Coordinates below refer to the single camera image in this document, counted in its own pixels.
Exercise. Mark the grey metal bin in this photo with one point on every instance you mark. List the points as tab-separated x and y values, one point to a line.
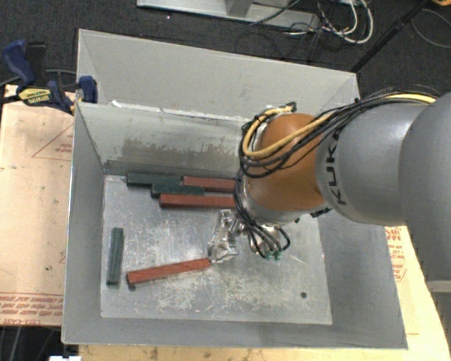
197	289

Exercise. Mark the dark green flat block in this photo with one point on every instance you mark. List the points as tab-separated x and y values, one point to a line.
153	179
177	191
115	256

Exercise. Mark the red-brown block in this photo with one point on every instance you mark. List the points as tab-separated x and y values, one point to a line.
196	202
209	183
166	271

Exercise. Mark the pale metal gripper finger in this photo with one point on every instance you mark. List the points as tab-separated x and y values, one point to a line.
219	235
229	251

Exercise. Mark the black cylinder on white bracket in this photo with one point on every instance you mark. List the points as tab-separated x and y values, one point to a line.
321	212

